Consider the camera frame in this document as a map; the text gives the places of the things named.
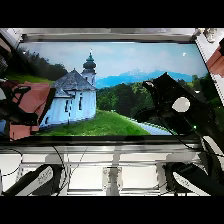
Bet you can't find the red-brown garment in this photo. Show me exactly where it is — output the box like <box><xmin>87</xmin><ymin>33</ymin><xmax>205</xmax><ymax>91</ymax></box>
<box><xmin>205</xmin><ymin>45</ymin><xmax>224</xmax><ymax>78</ymax></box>

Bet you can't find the black cable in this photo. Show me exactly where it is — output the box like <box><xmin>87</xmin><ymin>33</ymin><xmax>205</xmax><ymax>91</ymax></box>
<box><xmin>155</xmin><ymin>115</ymin><xmax>224</xmax><ymax>159</ymax></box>
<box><xmin>50</xmin><ymin>144</ymin><xmax>72</xmax><ymax>196</ymax></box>

